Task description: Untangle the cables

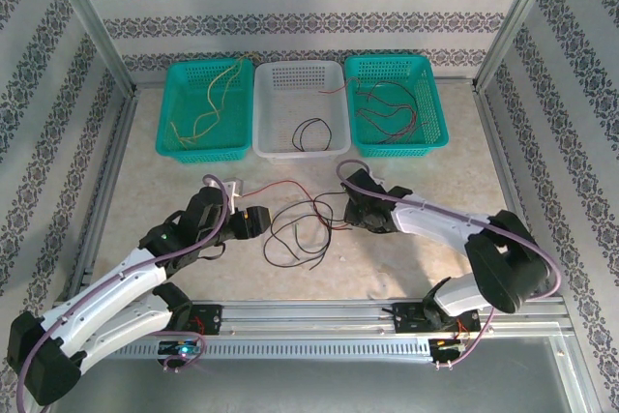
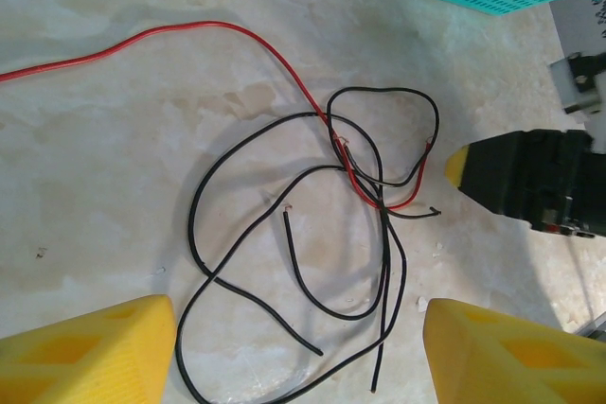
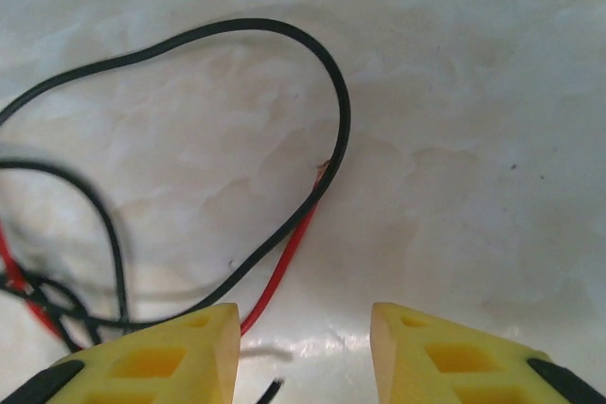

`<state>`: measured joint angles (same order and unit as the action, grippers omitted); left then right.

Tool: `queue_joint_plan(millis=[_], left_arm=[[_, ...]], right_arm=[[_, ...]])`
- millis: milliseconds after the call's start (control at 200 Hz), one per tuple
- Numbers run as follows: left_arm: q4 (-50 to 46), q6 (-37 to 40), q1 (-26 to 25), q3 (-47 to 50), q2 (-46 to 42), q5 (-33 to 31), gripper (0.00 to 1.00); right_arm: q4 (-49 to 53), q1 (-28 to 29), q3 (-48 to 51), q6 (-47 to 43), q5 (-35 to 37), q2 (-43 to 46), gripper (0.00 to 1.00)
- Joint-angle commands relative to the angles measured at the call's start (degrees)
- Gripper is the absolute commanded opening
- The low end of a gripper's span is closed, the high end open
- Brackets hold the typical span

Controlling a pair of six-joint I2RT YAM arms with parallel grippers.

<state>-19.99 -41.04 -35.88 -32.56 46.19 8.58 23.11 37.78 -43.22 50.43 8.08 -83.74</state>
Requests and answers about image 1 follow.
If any aluminium frame post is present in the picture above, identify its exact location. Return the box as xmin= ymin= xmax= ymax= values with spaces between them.
xmin=45 ymin=0 xmax=139 ymax=98
xmin=473 ymin=0 xmax=572 ymax=93

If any aluminium table edge rail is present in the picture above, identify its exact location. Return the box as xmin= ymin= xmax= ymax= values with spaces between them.
xmin=67 ymin=91 xmax=141 ymax=303
xmin=472 ymin=83 xmax=605 ymax=413

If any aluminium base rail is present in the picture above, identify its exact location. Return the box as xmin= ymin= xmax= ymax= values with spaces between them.
xmin=186 ymin=299 xmax=570 ymax=337

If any white plastic basket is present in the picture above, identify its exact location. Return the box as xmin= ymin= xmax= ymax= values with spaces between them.
xmin=251 ymin=60 xmax=352 ymax=162

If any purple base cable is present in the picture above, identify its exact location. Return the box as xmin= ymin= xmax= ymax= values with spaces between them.
xmin=432 ymin=315 xmax=494 ymax=370
xmin=162 ymin=328 xmax=210 ymax=375

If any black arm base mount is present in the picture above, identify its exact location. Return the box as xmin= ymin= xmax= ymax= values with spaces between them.
xmin=191 ymin=304 xmax=223 ymax=337
xmin=392 ymin=302 xmax=436 ymax=337

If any grey metal plate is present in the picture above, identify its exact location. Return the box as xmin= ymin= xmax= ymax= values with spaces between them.
xmin=47 ymin=354 xmax=596 ymax=413

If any teal plastic basket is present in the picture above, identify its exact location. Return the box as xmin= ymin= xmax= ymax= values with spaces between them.
xmin=343 ymin=54 xmax=451 ymax=159
xmin=154 ymin=58 xmax=256 ymax=165

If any slotted grey cable duct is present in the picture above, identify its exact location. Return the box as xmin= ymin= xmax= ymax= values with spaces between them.
xmin=113 ymin=337 xmax=434 ymax=362

